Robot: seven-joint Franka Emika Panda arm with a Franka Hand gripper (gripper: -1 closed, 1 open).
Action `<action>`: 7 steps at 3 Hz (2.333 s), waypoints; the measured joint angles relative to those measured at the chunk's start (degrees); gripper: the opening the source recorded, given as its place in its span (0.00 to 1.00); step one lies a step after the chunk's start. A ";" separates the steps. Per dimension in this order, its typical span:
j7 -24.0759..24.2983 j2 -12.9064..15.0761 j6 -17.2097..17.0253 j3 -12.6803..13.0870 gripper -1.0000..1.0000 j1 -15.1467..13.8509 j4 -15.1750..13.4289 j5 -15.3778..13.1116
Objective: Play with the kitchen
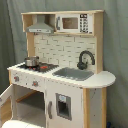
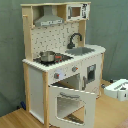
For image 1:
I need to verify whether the black toy stovetop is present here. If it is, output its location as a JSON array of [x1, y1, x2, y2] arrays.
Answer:
[[20, 62, 57, 73]]

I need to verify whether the black toy faucet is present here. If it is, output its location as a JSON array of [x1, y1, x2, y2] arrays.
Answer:
[[77, 50, 95, 70]]

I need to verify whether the grey toy sink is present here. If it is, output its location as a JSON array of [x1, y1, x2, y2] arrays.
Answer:
[[53, 67, 93, 81]]

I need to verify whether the white oven door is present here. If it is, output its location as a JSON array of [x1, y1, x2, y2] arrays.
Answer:
[[0, 85, 13, 127]]

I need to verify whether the red stove knob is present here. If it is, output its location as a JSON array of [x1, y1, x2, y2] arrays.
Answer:
[[14, 76, 19, 82], [32, 81, 38, 87]]

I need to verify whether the small metal pot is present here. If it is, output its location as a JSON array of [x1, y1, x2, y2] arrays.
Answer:
[[24, 56, 39, 67]]

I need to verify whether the toy microwave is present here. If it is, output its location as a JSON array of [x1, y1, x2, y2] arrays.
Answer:
[[56, 14, 93, 34]]

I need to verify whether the white dishwasher door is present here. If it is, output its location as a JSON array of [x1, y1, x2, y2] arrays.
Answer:
[[46, 88, 83, 128]]

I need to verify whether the wooden toy kitchen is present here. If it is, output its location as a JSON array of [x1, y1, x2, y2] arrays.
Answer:
[[0, 10, 116, 128]]

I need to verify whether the silver range hood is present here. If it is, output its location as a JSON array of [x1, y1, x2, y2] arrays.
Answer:
[[26, 15, 54, 34]]

